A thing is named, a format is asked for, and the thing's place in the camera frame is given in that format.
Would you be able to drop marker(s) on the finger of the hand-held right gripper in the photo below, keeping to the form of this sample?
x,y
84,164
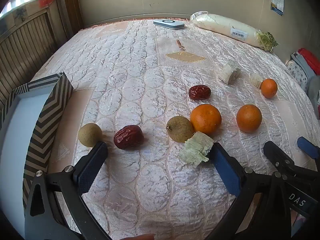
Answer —
x,y
308,148
272,151

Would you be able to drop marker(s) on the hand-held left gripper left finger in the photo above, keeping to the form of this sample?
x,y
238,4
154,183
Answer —
x,y
90,170

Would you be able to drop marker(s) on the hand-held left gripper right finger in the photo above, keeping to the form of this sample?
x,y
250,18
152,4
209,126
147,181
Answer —
x,y
226,170

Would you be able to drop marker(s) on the round yellow-green longan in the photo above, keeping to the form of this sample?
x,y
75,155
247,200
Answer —
x,y
90,135

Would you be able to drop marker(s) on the pale fibrous stalk piece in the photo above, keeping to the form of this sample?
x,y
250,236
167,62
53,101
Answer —
x,y
196,150

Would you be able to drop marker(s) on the medium orange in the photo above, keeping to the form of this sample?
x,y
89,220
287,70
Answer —
x,y
249,118

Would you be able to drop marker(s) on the large red jujube date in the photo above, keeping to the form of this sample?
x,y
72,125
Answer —
x,y
128,137

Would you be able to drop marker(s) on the large orange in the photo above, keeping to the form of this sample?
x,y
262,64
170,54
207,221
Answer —
x,y
205,119

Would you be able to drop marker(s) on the brown longan with stem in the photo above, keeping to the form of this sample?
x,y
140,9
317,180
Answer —
x,y
180,129

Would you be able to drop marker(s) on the striped cardboard box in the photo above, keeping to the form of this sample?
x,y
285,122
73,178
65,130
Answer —
x,y
47,120

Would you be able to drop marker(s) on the small red jujube date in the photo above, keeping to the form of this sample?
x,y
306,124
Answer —
x,y
199,92

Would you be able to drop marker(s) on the grey garment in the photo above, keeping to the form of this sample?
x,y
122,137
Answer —
x,y
315,95

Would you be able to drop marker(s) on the small orange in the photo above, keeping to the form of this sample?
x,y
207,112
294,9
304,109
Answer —
x,y
269,88

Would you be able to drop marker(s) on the small white stalk piece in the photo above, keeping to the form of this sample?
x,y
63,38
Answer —
x,y
256,80

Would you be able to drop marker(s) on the floral patterned cloth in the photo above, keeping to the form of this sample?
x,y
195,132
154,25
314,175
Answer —
x,y
297,75

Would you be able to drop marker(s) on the grey-blue folded cloth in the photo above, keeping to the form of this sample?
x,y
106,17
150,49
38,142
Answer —
x,y
303,66

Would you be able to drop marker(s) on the white cut stalk piece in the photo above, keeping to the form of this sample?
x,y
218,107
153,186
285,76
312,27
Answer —
x,y
229,73

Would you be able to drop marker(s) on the red folded cloth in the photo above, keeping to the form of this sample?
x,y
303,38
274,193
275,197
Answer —
x,y
311,58

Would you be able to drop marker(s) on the pink quilted bed cover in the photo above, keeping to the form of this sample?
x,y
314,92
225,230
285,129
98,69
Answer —
x,y
140,75

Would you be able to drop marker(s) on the bagged white daikon radish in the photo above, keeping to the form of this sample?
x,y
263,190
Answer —
x,y
225,26

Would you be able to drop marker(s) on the white flat electronic device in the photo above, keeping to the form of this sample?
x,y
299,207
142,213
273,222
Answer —
x,y
168,24

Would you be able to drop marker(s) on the wooden slat wall panel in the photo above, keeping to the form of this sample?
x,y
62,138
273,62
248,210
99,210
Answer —
x,y
25,45

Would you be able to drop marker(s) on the wooden corner post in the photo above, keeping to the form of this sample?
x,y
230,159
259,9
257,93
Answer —
x,y
67,7

